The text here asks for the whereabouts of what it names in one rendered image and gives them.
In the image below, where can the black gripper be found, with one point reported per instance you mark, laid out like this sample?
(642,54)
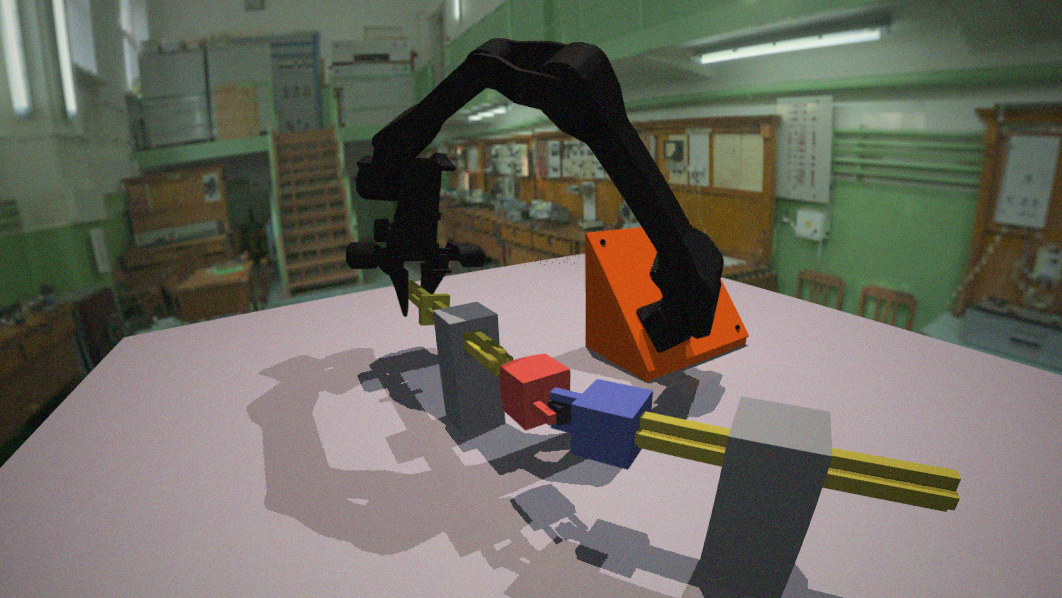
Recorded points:
(416,234)

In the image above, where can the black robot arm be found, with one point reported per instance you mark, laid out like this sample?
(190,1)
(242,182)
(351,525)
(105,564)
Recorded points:
(575,86)

